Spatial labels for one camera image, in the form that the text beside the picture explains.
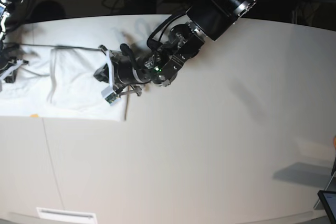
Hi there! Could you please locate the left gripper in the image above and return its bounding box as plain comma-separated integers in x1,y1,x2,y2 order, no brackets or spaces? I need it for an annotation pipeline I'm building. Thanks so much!
93,50,151,87

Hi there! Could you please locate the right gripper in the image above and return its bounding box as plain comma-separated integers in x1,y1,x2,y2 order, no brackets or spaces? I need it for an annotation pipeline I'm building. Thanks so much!
0,56,17,83

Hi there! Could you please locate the white printed T-shirt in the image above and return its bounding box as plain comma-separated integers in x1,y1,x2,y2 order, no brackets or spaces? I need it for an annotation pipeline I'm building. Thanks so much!
0,18,169,122

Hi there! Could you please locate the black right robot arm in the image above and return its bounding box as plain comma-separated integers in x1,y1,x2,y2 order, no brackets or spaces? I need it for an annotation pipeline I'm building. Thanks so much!
1,0,36,83

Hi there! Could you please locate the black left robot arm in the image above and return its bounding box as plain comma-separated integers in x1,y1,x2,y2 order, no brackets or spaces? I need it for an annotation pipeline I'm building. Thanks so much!
93,0,257,90

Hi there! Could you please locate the white label on table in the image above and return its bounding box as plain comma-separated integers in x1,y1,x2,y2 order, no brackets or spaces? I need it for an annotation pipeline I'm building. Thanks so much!
36,207,98,223

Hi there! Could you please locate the tablet screen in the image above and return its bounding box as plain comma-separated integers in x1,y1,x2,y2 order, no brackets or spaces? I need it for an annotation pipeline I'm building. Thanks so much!
313,190,335,224

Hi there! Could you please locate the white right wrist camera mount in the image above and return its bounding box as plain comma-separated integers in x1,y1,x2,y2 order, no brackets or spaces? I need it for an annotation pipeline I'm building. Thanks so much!
1,57,29,91

